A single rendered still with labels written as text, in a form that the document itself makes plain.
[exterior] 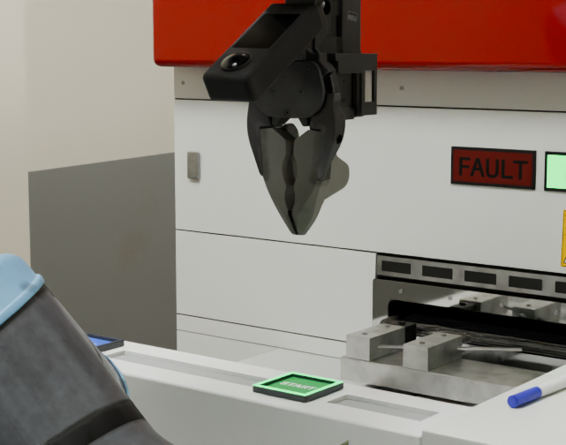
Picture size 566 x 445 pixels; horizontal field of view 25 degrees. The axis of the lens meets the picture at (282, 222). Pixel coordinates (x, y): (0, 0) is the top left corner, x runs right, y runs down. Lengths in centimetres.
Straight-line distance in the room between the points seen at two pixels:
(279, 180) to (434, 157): 62
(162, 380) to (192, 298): 81
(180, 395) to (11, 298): 37
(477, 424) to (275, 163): 27
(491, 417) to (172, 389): 28
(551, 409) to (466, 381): 43
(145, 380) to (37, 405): 40
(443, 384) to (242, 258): 49
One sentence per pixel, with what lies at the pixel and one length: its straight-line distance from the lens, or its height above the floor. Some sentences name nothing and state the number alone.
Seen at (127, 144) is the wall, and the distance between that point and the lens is 404.
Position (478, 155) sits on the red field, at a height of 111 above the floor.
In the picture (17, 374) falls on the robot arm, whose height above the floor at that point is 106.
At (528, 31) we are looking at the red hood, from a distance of 155.
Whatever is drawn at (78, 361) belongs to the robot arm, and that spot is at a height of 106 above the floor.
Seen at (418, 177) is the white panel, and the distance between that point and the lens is 169.
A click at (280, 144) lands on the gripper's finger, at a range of 107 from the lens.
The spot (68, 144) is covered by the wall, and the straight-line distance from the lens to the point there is 380.
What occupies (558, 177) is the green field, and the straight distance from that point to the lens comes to 159.
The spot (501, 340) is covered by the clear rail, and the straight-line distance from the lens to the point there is 158.
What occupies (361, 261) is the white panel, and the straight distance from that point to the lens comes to 175.
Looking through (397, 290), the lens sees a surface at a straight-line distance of 171.
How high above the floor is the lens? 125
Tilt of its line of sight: 8 degrees down
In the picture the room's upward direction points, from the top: straight up
